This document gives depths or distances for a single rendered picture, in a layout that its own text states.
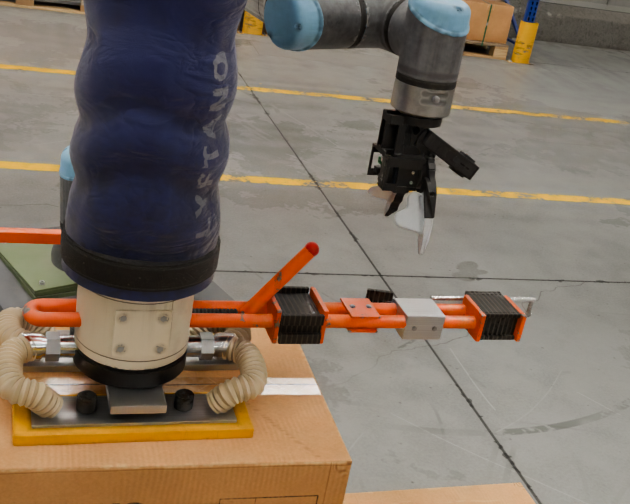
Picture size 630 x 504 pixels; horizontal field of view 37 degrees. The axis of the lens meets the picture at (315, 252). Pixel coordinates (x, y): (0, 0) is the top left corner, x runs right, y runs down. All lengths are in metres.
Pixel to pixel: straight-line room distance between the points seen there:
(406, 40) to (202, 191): 0.37
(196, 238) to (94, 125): 0.20
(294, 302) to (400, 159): 0.29
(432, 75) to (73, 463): 0.73
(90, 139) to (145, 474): 0.46
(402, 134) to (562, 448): 2.13
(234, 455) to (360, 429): 1.81
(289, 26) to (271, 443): 0.60
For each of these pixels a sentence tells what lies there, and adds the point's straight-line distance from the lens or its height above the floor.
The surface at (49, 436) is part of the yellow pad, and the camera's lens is 1.37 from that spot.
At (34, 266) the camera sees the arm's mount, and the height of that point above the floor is 0.77.
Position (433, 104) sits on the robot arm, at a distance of 1.39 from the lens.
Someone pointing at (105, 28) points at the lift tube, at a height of 1.51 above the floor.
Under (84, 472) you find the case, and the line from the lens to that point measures 1.34.
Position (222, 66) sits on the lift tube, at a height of 1.48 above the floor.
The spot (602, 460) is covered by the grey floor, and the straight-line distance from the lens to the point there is 3.41.
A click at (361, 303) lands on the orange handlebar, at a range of 1.54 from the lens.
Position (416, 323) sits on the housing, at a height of 1.07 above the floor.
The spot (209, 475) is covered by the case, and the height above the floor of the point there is 0.92.
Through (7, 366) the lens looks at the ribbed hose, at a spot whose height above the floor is 1.03.
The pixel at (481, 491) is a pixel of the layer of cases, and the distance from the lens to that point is 2.12.
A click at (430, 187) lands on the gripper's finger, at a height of 1.32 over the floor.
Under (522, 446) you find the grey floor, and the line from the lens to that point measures 3.33.
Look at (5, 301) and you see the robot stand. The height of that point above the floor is 0.75.
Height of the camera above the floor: 1.77
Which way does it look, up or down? 24 degrees down
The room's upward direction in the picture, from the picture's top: 10 degrees clockwise
